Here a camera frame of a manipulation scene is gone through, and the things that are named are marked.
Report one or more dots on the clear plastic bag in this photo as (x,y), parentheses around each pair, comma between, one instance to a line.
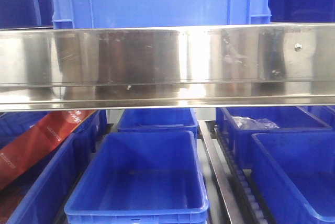
(255,124)

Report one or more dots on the blue bin rear right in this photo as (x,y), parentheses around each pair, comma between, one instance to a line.
(288,118)

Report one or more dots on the blue bin front right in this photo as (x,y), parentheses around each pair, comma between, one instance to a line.
(294,173)

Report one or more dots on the red paper bag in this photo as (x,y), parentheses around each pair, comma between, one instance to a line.
(33,145)

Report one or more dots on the blue bin front centre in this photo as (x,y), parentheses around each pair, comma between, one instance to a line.
(148,177)

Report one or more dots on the blue bin front left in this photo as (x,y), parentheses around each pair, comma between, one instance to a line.
(38,194)

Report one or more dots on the blue bin rear centre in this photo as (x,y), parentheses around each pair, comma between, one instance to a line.
(156,119)

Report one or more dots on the metal roller track rail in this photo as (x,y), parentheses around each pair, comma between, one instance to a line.
(233,196)

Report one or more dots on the stainless steel shelf beam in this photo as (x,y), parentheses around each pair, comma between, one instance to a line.
(283,64)

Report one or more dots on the dark blue crate upper left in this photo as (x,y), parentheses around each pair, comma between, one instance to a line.
(26,13)

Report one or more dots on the blue bin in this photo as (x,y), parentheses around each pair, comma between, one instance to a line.
(148,177)
(38,194)
(156,119)
(288,118)
(294,173)

